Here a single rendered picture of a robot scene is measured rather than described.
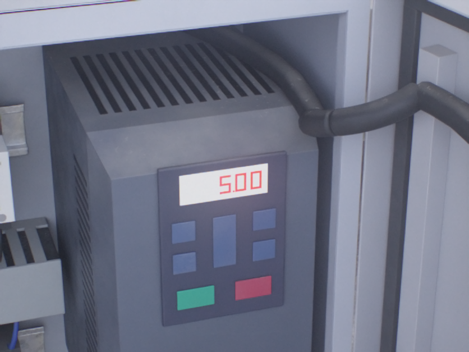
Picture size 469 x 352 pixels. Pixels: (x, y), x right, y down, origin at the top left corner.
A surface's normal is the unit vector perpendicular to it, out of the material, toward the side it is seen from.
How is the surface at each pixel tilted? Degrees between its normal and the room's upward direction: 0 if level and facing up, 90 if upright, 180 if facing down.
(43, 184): 90
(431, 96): 45
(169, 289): 90
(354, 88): 90
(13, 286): 90
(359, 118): 64
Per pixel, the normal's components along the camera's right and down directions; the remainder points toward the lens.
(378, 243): 0.51, 0.39
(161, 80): 0.00, -0.89
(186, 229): 0.31, 0.43
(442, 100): -0.54, -0.43
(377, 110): -0.21, -0.08
